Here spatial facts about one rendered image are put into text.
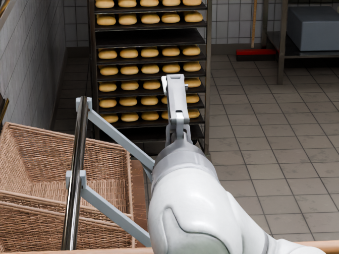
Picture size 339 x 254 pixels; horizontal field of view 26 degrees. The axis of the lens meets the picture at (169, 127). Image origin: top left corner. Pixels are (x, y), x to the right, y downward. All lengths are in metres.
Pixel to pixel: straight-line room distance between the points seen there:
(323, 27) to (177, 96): 4.84
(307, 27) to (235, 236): 5.03
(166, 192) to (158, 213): 0.03
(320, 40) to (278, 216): 2.28
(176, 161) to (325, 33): 4.97
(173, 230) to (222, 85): 4.94
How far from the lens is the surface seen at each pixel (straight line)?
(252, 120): 5.07
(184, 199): 0.83
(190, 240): 0.79
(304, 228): 3.82
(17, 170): 2.83
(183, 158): 0.94
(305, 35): 5.83
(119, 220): 1.76
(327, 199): 4.12
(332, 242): 1.40
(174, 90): 1.04
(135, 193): 2.86
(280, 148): 4.68
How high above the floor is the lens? 1.93
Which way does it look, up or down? 23 degrees down
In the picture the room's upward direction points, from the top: straight up
